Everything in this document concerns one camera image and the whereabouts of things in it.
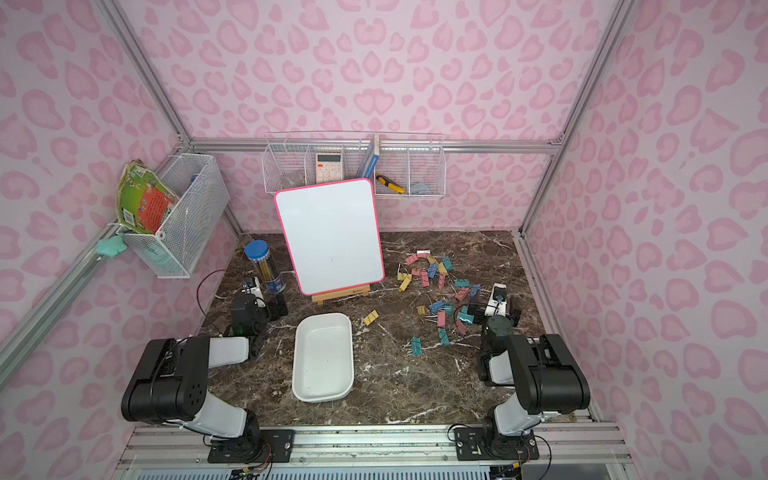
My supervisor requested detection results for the large teal binder clip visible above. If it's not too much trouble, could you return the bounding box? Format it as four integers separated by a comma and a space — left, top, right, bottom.
457, 306, 474, 324

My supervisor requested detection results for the teal binder clip lone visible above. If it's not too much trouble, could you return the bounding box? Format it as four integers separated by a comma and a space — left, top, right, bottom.
410, 337, 422, 356

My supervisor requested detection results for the white plastic storage tray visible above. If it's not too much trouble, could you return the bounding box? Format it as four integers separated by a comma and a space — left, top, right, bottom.
292, 313, 354, 403

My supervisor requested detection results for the yellow binder clip lone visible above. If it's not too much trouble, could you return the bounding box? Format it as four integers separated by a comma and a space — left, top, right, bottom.
363, 310, 379, 326

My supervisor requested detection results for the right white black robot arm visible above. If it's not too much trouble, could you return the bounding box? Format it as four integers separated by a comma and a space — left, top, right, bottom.
477, 304, 591, 441

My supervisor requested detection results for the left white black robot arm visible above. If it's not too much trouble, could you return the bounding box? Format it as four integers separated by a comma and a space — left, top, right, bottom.
121, 293, 288, 443

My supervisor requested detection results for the blue binder clip middle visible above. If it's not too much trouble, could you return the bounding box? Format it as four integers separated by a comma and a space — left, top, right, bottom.
428, 300, 446, 314

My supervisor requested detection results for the yellow binder clip left pile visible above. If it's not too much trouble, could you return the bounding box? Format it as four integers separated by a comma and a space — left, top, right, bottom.
399, 274, 412, 292

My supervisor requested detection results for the blue lid pencil tube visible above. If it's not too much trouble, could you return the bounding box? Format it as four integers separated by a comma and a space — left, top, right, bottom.
244, 240, 285, 295

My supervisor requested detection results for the wooden whiteboard stand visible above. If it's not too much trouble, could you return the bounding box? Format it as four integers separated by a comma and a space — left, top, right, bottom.
311, 284, 371, 305

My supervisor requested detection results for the pink framed whiteboard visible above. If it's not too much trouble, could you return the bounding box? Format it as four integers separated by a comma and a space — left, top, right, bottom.
274, 179, 385, 296

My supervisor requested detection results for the left white mesh basket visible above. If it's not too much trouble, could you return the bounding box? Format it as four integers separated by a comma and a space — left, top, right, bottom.
118, 153, 230, 279

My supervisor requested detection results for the light blue cloth in basket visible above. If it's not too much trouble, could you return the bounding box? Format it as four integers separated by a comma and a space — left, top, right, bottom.
410, 182, 432, 196

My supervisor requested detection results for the white calculator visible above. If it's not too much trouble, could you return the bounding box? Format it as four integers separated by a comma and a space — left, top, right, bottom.
315, 152, 344, 184

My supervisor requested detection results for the yellow black utility knife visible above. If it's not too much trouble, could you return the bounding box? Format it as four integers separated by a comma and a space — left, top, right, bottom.
375, 174, 407, 195

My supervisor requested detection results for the blue book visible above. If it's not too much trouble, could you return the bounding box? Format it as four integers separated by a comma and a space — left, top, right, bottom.
356, 133, 380, 180

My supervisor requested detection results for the green red snack packet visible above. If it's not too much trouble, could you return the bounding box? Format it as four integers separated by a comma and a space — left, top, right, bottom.
116, 160, 180, 235

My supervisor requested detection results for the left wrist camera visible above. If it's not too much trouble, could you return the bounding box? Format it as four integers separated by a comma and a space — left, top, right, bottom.
241, 277, 264, 300

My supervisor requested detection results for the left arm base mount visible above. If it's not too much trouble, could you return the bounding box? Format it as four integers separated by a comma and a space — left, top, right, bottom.
207, 429, 296, 465

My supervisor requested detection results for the back white wire basket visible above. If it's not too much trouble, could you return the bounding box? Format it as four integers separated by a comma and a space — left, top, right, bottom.
261, 134, 447, 198

